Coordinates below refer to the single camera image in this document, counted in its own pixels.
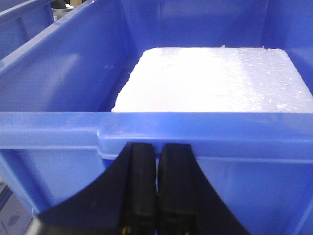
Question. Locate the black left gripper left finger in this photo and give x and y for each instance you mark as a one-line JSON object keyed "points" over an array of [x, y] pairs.
{"points": [[121, 201]]}

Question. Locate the left blue plastic crate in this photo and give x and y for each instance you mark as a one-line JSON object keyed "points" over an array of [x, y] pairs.
{"points": [[58, 134]]}

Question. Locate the white foam block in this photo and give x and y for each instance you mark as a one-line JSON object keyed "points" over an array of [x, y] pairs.
{"points": [[214, 79]]}

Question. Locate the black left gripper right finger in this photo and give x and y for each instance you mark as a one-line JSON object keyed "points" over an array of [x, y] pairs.
{"points": [[187, 202]]}

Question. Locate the far left blue crate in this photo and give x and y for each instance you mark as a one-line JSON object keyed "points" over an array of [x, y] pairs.
{"points": [[22, 20]]}

